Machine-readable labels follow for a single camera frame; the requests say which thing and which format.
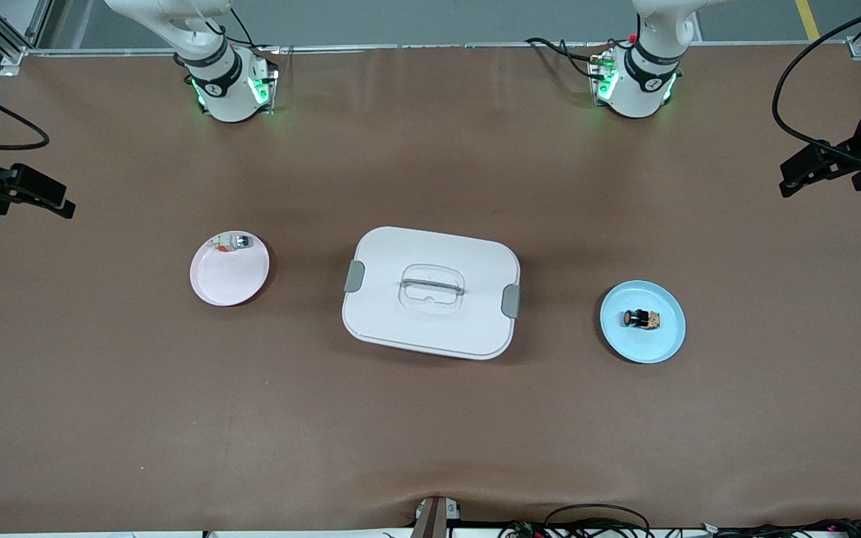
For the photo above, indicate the metal table edge bracket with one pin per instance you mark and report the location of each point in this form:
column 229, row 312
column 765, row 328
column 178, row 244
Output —
column 434, row 519

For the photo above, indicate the small white green switch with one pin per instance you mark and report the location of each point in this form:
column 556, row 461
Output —
column 240, row 241

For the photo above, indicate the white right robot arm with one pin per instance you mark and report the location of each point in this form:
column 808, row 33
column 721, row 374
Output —
column 225, row 97

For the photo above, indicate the white lidded storage box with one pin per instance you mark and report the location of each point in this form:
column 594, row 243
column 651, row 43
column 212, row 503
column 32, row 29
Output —
column 430, row 329

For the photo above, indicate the light blue round plate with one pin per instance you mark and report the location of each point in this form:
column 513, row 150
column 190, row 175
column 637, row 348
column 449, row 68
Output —
column 643, row 347

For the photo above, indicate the silver table edge rail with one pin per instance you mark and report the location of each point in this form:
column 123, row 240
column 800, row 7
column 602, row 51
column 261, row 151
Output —
column 400, row 48

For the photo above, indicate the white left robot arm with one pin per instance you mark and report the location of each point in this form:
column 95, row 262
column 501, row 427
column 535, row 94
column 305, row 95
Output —
column 643, row 90

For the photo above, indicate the pink round plate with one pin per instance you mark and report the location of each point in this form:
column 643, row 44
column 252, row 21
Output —
column 225, row 280

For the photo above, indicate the brown table cover mat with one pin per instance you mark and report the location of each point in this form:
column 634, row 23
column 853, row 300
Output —
column 430, row 433

